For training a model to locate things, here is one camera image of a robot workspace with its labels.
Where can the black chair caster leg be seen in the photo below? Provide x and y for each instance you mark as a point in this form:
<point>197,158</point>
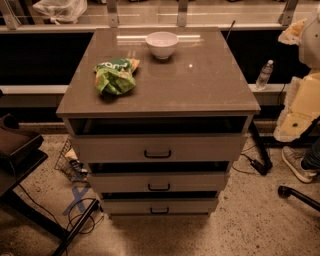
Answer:
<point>286,192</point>

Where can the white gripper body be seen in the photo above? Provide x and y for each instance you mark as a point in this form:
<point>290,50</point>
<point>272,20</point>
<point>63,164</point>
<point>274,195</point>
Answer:
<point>310,43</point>

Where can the black stand leg right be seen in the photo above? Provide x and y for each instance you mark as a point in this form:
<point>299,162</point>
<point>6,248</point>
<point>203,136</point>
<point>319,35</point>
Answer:
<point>266,164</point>

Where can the grey drawer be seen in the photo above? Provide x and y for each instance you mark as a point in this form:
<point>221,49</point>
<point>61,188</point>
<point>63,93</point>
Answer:
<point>154,207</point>
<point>157,182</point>
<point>161,148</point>

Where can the grey drawer cabinet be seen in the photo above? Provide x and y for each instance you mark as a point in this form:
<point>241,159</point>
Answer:
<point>199,90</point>

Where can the grey sneaker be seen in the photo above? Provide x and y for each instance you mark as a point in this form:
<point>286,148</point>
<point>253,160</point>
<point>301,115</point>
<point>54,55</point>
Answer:
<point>293,159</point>

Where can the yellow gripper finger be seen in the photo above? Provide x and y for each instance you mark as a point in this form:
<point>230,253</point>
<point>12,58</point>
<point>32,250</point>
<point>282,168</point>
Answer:
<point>292,35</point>
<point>283,131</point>

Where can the dark chair at left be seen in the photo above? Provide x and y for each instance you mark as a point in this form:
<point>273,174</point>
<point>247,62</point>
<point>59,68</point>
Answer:
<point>20,156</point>

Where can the green chip bag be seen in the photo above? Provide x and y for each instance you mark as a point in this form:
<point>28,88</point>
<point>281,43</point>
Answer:
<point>115,76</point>

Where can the white ceramic bowl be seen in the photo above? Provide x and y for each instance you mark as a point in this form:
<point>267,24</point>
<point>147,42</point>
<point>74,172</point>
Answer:
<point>162,44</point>

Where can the clear plastic water bottle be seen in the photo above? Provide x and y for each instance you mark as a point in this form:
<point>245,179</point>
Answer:
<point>264,75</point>

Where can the wire basket with items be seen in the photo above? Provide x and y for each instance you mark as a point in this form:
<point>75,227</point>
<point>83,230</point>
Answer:
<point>69,165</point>

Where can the dark trouser leg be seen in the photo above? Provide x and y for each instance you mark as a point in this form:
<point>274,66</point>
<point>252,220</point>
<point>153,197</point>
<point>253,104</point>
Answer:
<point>311,159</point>

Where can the clear plastic bag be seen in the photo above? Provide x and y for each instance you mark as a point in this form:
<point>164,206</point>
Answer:
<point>61,11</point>

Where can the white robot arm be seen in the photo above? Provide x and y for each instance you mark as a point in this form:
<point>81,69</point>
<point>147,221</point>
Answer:
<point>309,45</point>

